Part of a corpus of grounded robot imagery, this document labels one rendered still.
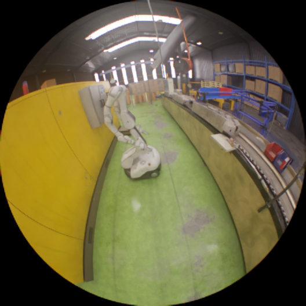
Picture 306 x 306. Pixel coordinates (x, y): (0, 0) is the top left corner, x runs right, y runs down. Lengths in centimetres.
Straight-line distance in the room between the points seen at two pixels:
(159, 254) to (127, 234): 50
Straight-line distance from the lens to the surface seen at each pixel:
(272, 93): 1053
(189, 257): 144
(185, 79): 816
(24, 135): 117
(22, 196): 111
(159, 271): 147
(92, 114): 186
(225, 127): 127
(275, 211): 110
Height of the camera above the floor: 139
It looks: 39 degrees down
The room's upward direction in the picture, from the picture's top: 10 degrees counter-clockwise
